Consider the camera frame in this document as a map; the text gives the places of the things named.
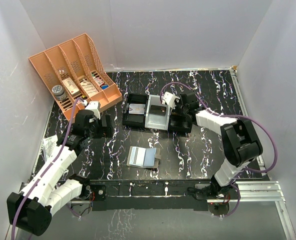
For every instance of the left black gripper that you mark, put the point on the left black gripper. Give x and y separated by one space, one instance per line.
104 131

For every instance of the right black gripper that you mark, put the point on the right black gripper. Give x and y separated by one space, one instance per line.
178 102

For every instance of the grey leather card holder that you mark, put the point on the grey leather card holder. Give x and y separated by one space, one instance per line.
144 158

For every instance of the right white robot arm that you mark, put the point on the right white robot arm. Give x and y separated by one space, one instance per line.
240 141

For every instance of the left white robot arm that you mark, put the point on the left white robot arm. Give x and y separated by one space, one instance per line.
34 206

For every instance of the black right card tray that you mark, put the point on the black right card tray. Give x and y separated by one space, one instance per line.
178 128

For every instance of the black card tray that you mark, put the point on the black card tray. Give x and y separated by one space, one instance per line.
178 128
137 121

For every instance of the white middle card tray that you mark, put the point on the white middle card tray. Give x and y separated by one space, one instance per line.
157 122

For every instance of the silver credit card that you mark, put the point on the silver credit card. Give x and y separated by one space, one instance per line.
136 109

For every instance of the black left card tray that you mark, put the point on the black left card tray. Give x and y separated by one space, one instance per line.
137 121

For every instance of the white label card stack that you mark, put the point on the white label card stack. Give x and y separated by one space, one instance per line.
88 87

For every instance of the blue small object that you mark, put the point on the blue small object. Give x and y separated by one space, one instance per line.
104 86

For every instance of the small colourful packet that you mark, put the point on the small colourful packet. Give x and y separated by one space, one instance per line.
97 79

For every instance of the white red box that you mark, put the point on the white red box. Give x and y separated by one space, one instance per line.
71 86

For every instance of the round patterned tin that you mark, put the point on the round patterned tin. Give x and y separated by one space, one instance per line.
59 92

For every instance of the white patterned paper sheet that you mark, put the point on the white patterned paper sheet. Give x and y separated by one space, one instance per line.
48 145

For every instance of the orange plastic file organizer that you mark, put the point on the orange plastic file organizer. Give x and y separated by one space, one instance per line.
75 59

